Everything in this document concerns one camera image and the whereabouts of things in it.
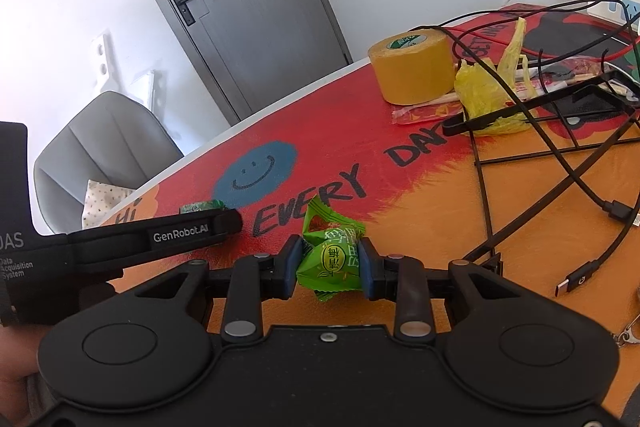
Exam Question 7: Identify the green candy packet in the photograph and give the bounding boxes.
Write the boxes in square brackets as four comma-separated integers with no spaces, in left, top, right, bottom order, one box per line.
[179,199,227,213]
[296,195,366,303]

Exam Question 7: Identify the person's left hand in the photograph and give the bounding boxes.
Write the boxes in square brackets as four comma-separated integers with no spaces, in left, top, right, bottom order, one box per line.
[0,325,54,426]

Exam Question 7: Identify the dotted cream cushion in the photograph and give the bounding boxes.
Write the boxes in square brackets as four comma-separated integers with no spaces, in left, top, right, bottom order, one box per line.
[81,180,134,230]

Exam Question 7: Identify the grey chair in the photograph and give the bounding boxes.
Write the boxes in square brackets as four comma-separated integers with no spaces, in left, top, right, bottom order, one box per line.
[34,91,183,233]

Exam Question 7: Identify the colourful cartoon table mat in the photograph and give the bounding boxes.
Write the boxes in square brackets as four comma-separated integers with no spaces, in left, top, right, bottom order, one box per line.
[98,3,640,417]

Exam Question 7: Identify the yellow plastic bag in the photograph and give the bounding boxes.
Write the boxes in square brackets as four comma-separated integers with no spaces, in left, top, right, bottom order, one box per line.
[454,17,537,136]

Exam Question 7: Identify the yellow tape roll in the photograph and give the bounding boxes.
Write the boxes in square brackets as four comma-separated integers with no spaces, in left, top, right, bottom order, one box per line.
[368,29,456,106]

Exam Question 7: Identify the white power strip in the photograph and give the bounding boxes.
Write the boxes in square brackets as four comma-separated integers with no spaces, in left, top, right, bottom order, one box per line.
[587,0,640,25]

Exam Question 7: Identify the black usb cable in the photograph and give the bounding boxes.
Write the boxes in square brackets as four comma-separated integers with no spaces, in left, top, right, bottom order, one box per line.
[409,0,640,299]

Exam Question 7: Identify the black wire stand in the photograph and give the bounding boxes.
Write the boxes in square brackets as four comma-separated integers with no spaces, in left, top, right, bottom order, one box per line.
[440,76,640,273]

